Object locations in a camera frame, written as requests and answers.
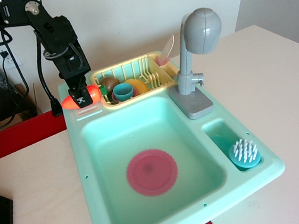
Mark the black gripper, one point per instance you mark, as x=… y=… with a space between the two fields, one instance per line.
x=62 y=47

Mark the orange toy carrot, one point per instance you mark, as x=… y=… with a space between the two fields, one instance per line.
x=96 y=92

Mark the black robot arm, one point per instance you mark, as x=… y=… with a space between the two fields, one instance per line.
x=14 y=13

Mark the yellow toy plate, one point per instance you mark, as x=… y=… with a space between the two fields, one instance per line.
x=140 y=86

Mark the pink toy plate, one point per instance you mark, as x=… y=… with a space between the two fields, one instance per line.
x=152 y=172

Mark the brown toy kiwi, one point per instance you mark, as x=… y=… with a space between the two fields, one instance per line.
x=109 y=83

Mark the teal toy cup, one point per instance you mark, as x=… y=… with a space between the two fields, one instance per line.
x=123 y=92

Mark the yellow dish rack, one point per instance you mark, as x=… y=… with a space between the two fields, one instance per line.
x=158 y=78

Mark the pink toy knife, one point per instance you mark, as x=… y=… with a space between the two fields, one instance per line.
x=164 y=56

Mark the red board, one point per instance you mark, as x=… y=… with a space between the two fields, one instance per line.
x=29 y=132

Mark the mint green toy sink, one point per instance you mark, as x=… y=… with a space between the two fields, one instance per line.
x=104 y=141

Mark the teal scrub brush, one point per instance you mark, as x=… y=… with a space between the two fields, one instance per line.
x=244 y=154

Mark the white wall outlet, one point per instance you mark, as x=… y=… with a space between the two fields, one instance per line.
x=7 y=60

